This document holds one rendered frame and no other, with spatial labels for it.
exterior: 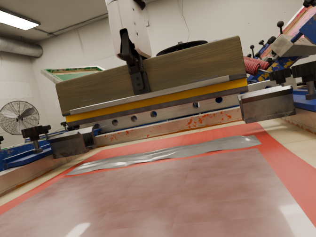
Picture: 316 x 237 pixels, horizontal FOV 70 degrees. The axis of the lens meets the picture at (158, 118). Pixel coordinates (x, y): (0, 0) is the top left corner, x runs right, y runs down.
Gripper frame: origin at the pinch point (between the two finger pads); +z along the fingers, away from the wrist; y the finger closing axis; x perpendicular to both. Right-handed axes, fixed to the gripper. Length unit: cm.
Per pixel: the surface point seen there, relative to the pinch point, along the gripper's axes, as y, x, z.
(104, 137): -18.0, -21.1, 11.2
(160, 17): -415, -61, -159
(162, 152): 5.3, 2.3, 13.1
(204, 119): -18.0, 9.2, 11.3
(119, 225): 26.6, 3.0, 14.0
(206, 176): 17.7, 10.5, 13.9
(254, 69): -60, 31, 0
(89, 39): -414, -223, -160
